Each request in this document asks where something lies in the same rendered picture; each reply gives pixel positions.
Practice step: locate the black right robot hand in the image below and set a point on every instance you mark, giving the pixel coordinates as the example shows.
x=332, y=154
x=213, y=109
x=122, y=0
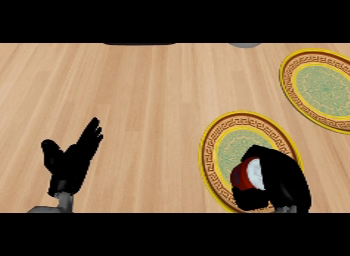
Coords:
x=284, y=180

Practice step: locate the red can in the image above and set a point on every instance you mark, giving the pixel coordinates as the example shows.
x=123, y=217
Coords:
x=247, y=175

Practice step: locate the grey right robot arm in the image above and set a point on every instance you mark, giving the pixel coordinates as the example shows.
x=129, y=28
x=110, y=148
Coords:
x=286, y=209

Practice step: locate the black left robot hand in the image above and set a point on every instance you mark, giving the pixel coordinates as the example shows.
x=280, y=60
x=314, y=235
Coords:
x=75, y=160

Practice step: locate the yellow rimmed green patterned plate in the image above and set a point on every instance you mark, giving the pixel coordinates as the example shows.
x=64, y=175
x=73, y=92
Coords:
x=324, y=90
x=225, y=150

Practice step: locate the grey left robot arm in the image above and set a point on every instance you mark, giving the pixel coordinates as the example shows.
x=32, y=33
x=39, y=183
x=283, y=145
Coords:
x=53, y=205

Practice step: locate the grey round object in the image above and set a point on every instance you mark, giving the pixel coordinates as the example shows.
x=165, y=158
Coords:
x=244, y=45

